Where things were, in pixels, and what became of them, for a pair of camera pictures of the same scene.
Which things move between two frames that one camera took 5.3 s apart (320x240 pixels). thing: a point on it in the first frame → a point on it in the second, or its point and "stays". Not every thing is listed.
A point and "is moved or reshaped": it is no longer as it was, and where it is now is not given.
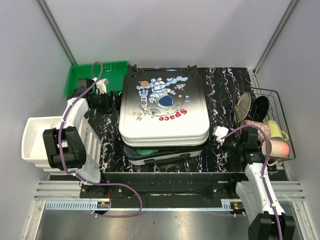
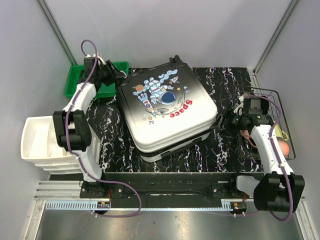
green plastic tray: [114, 71] stays
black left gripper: [105, 109] → [115, 74]
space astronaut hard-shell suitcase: [163, 116] is moved or reshaped
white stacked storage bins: [34, 149] stays
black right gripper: [224, 142] → [218, 126]
